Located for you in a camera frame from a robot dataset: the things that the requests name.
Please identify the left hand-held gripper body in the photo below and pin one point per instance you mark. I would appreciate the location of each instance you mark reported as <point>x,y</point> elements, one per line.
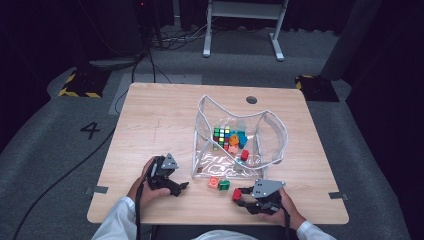
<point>160,181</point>

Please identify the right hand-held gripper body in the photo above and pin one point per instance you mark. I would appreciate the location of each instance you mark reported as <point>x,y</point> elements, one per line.
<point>266,188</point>

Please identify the green toy block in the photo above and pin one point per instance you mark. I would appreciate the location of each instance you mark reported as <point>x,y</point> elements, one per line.
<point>224,184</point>

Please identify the teal toy block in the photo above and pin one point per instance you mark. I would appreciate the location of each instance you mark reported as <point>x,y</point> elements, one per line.
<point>239,161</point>
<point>240,134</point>
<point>233,133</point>

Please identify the coral toy block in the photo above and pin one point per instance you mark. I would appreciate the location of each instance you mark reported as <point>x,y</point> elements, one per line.
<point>213,182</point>

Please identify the clear bag with white trim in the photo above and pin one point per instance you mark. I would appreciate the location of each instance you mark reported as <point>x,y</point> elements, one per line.
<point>213,168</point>

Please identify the peach toy block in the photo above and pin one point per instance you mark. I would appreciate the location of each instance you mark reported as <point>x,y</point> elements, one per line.
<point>232,149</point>

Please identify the blue toy block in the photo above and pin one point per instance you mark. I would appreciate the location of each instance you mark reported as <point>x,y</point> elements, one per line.
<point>243,141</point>

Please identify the orange toy block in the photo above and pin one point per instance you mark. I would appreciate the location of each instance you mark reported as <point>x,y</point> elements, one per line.
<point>234,140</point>

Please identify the multicoloured puzzle cube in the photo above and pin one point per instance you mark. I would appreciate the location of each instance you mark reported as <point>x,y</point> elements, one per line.
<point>221,136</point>

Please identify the person's left hand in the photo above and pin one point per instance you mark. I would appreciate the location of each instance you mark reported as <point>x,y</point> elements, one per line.
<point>148,195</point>

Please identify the person's right hand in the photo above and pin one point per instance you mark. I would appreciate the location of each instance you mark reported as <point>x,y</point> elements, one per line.
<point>295,216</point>

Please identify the person's torso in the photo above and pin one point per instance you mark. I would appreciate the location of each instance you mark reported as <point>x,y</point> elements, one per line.
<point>223,236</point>

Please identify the grey tape piece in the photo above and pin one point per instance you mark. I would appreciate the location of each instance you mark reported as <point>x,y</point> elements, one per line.
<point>96,190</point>
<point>338,195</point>

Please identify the dark round table grommet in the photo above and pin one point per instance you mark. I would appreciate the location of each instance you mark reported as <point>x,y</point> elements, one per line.
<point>251,99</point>

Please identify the black yellow striped floor base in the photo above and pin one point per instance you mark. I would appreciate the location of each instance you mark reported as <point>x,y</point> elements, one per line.
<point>316,88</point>
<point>86,83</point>

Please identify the white metal stand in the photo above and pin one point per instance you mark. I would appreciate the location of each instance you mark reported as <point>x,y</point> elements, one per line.
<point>208,33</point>

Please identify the dark equipment cabinet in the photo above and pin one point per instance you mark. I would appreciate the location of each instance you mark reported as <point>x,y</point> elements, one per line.
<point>110,26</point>

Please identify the grey pillar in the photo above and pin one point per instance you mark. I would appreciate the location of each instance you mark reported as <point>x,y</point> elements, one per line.
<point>350,40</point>

